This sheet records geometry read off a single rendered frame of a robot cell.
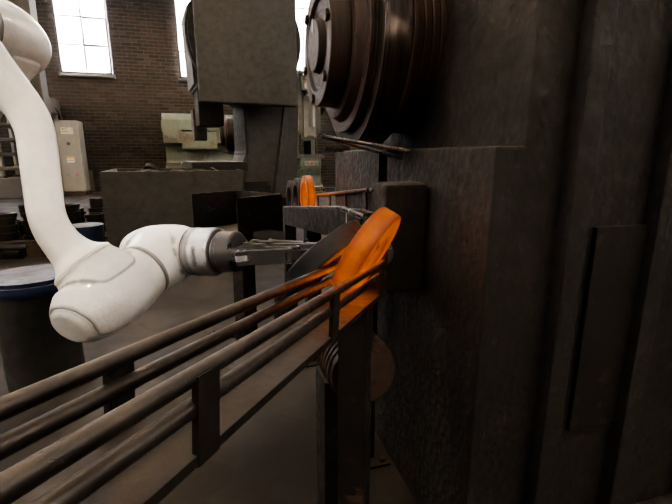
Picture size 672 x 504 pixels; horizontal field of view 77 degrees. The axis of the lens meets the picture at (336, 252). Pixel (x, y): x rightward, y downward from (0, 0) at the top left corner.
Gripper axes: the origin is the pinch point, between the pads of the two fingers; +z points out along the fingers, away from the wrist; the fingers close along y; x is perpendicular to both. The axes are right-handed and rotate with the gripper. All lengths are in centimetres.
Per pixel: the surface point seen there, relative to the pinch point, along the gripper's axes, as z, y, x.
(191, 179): -185, -207, 13
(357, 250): 8.4, 7.8, 1.8
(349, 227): 5.9, 3.0, 4.5
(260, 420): -44, -44, -66
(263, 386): 8.1, 36.4, -4.1
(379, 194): 4.7, -22.8, 7.7
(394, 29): 8.5, -26.0, 40.2
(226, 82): -167, -242, 86
